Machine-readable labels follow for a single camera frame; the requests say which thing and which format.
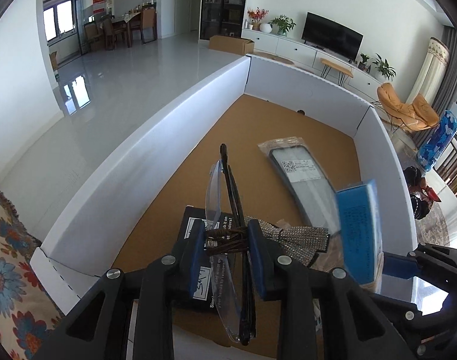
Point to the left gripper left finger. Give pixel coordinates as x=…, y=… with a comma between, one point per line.
x=136, y=304

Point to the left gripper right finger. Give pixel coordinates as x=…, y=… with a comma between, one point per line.
x=322, y=316

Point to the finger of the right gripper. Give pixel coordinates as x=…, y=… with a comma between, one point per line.
x=403, y=267

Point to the black beaded scrunchie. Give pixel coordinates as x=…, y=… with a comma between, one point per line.
x=421, y=207

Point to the white blue medicine box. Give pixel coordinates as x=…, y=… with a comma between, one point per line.
x=361, y=234

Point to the blue clear safety glasses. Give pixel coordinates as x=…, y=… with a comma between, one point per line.
x=236, y=309

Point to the white cardboard sorting box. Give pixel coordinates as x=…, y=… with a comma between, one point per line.
x=128, y=213

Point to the rhinestone mesh bow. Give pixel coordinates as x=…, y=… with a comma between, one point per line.
x=303, y=243

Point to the floral cushion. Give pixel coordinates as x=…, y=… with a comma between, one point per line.
x=27, y=313

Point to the red foil snack packet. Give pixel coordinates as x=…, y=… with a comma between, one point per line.
x=428, y=191

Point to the black velvet scrunchie far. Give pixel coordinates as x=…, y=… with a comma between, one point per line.
x=413, y=177

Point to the black printed box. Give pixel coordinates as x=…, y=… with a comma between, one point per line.
x=202, y=300

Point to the wooden dining chair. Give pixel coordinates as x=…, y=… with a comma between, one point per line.
x=446, y=166

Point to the blue camouflage bottle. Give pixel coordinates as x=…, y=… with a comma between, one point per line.
x=434, y=147

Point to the orange lounge chair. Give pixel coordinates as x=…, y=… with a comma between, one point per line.
x=413, y=117

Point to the small wooden bench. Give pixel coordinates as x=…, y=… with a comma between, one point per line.
x=343, y=72

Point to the black television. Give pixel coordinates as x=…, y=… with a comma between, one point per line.
x=331, y=35

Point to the white tv cabinet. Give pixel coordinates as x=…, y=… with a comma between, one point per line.
x=309, y=57

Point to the cardboard box on floor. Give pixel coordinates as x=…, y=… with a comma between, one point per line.
x=233, y=45

